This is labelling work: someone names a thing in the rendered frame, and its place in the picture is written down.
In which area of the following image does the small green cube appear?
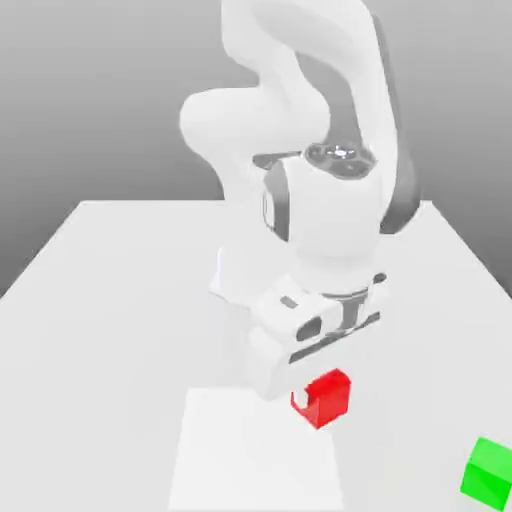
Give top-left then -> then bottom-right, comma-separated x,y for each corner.
459,436 -> 512,512

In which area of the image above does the small red cube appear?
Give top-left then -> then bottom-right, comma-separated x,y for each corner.
290,367 -> 352,431

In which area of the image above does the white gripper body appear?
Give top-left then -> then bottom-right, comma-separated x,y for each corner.
245,309 -> 385,403

